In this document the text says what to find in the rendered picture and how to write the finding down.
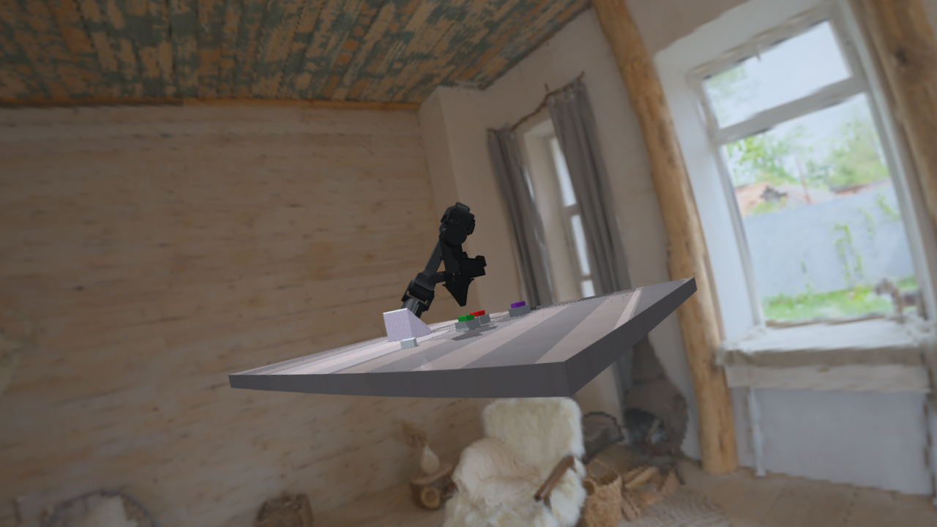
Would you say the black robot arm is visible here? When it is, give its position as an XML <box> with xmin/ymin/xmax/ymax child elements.
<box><xmin>401</xmin><ymin>202</ymin><xmax>487</xmax><ymax>318</ymax></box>

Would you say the green button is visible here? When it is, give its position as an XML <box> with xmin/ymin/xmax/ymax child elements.
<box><xmin>455</xmin><ymin>314</ymin><xmax>480</xmax><ymax>332</ymax></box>

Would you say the red square button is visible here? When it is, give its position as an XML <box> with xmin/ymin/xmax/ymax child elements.
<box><xmin>470</xmin><ymin>310</ymin><xmax>490</xmax><ymax>326</ymax></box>

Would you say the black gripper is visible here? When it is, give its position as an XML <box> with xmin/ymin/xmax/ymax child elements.
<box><xmin>427</xmin><ymin>248</ymin><xmax>485</xmax><ymax>307</ymax></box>

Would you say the purple button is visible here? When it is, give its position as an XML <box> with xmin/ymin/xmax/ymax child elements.
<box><xmin>508</xmin><ymin>302</ymin><xmax>531</xmax><ymax>318</ymax></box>

